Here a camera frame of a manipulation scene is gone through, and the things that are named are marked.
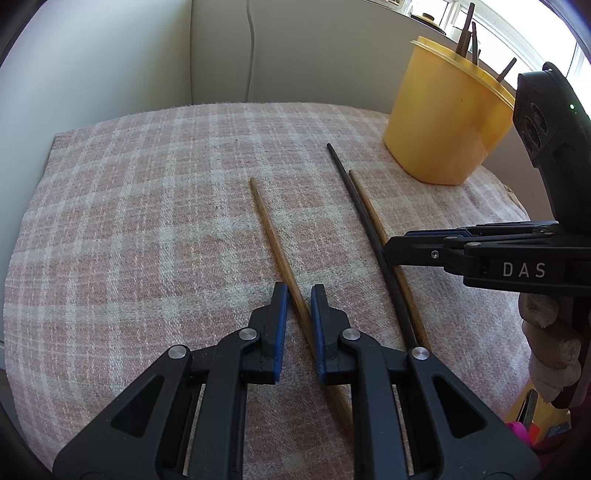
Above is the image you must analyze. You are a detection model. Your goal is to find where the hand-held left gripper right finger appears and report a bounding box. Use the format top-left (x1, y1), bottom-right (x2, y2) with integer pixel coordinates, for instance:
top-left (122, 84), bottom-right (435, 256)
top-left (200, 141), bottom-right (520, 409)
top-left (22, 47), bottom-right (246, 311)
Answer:
top-left (310, 283), bottom-right (541, 480)

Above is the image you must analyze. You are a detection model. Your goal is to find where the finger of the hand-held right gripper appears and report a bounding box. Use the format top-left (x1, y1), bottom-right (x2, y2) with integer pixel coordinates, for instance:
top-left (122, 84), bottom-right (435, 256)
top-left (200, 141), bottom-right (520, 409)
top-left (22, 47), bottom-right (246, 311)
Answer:
top-left (404, 220), bottom-right (562, 243)
top-left (385, 235), bottom-right (468, 278)

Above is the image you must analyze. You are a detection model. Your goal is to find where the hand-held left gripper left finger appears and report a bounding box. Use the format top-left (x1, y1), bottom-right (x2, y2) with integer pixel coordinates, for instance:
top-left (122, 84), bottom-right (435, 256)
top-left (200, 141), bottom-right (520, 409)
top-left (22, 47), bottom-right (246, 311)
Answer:
top-left (52, 281), bottom-right (290, 480)

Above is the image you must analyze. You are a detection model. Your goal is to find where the yellow plastic container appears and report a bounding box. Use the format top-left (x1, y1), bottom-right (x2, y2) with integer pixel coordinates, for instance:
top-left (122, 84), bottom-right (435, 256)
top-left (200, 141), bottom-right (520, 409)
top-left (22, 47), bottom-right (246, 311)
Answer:
top-left (382, 36), bottom-right (516, 186)

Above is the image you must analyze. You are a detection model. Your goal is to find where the person's right hand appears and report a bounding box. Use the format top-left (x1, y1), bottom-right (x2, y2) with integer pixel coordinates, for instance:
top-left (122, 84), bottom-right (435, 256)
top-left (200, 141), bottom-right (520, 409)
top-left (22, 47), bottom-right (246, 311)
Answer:
top-left (519, 291), bottom-right (583, 404)

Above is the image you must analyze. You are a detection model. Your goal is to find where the pink checked cloth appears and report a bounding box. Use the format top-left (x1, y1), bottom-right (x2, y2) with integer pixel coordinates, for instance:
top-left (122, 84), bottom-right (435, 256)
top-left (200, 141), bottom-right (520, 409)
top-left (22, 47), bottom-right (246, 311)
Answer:
top-left (4, 102), bottom-right (536, 480)

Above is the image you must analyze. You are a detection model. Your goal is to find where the dark casserole pot yellow lid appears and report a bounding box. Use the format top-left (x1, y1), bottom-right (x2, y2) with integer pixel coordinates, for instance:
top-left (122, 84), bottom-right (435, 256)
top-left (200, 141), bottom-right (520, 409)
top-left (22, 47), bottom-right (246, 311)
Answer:
top-left (412, 13), bottom-right (448, 37)

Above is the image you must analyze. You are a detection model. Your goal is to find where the pink plastic object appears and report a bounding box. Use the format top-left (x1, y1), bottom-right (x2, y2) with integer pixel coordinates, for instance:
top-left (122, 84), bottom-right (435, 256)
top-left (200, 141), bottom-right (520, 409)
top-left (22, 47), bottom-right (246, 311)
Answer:
top-left (505, 419), bottom-right (532, 448)

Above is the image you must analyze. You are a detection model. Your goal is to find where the white power cable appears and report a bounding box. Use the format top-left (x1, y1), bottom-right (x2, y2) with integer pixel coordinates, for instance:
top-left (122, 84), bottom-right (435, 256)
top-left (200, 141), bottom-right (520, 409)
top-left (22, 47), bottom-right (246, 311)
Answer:
top-left (246, 0), bottom-right (256, 100)

